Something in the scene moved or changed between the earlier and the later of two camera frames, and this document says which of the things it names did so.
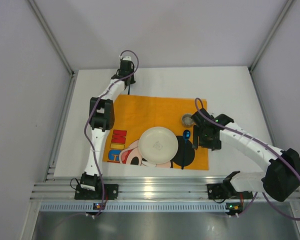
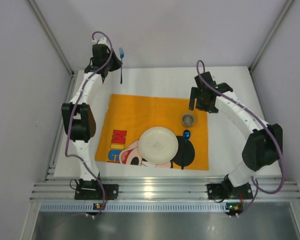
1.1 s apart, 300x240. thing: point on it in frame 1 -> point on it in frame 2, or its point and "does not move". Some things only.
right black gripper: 196,136 -> 198,92
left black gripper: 127,81 -> 115,61
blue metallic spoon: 186,137 does not move
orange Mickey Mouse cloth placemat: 134,114 does not move
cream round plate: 158,145 does not move
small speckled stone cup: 186,120 does not move
